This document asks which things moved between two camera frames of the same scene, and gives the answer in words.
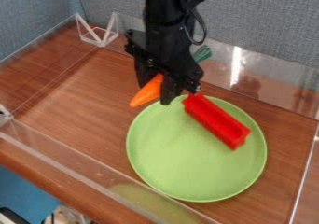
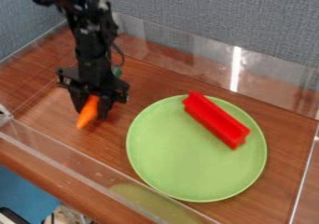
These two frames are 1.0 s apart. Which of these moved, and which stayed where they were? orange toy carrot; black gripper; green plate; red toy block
Moved: orange toy carrot; black gripper
Stayed: red toy block; green plate
